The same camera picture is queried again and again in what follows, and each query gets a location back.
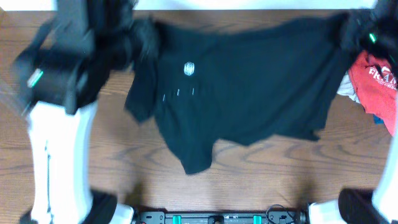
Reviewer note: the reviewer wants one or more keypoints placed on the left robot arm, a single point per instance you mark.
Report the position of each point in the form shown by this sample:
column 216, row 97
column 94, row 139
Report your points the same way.
column 60, row 74

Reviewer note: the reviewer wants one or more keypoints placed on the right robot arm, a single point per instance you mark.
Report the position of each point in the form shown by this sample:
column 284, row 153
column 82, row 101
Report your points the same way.
column 378, row 205

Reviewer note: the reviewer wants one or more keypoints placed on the red printed t-shirt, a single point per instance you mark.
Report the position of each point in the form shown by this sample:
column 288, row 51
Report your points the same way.
column 376, row 87

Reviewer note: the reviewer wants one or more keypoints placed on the blue garment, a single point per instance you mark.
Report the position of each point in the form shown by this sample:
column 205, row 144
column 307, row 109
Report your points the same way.
column 377, row 120

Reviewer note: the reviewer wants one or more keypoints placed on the beige garment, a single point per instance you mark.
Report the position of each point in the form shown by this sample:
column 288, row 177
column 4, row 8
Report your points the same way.
column 346, row 89

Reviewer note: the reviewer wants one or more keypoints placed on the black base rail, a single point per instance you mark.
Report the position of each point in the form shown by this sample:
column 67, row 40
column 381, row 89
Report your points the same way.
column 275, row 214

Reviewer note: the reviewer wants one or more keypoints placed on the black t-shirt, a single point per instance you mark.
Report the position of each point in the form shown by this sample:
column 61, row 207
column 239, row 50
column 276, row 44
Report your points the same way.
column 240, row 87

